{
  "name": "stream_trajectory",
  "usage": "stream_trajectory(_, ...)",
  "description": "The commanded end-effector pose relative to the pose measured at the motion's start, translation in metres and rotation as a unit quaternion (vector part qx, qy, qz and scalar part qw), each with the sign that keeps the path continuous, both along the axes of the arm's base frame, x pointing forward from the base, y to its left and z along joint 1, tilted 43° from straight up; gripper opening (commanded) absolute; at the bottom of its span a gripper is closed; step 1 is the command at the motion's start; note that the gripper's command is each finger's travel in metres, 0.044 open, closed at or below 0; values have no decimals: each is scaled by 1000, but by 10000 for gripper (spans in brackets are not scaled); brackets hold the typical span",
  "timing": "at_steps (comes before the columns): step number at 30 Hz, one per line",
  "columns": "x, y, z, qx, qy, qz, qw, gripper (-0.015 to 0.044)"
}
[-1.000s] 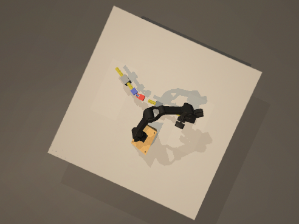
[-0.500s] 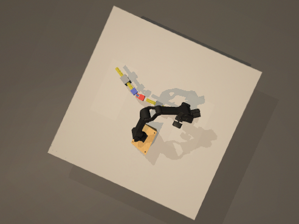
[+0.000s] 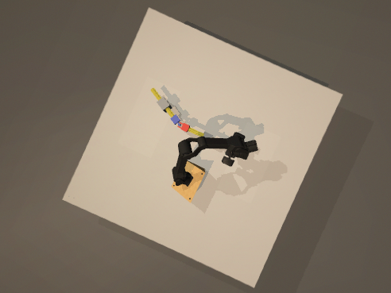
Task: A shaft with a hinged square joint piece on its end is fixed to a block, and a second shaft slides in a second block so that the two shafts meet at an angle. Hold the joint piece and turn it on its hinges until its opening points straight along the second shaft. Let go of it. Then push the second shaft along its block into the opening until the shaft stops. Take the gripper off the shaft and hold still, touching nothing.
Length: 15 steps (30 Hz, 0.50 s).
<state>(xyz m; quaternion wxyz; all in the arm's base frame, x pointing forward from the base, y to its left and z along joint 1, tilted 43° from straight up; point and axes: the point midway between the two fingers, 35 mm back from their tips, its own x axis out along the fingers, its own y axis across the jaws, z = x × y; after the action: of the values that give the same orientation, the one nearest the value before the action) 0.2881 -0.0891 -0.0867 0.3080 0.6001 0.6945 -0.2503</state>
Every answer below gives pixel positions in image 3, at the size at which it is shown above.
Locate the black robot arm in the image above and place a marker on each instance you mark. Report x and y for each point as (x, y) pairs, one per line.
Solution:
(235, 146)

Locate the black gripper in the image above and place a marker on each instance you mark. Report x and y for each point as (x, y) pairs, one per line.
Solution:
(227, 160)

